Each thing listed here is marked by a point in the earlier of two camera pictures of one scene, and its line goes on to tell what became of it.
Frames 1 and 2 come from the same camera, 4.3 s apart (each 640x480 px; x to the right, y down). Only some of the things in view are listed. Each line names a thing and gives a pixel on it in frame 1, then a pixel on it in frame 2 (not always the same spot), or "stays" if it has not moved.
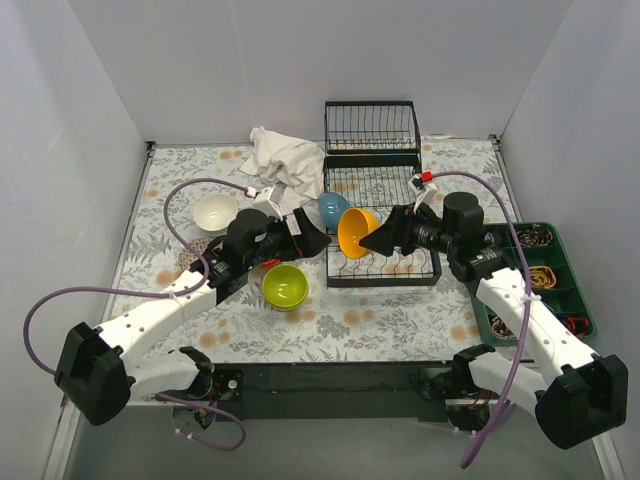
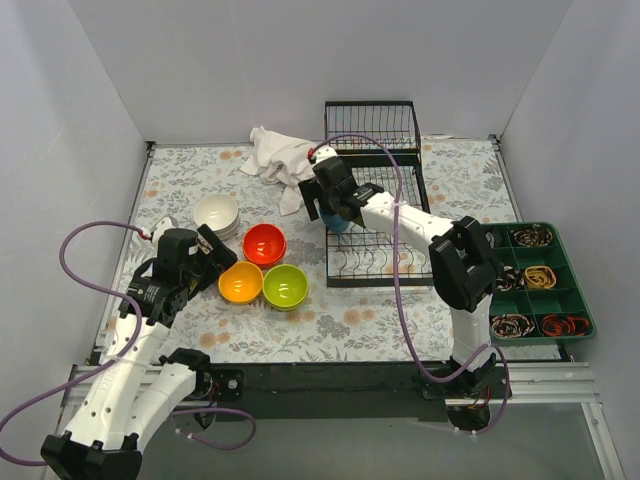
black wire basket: (374, 127) stays
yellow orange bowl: (354, 224) to (240, 282)
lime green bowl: (285, 308) stays
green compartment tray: (551, 275) stays
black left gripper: (292, 237) to (216, 248)
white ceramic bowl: (214, 213) stays
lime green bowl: (285, 285) stays
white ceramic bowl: (219, 232) stays
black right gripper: (403, 233) to (310, 195)
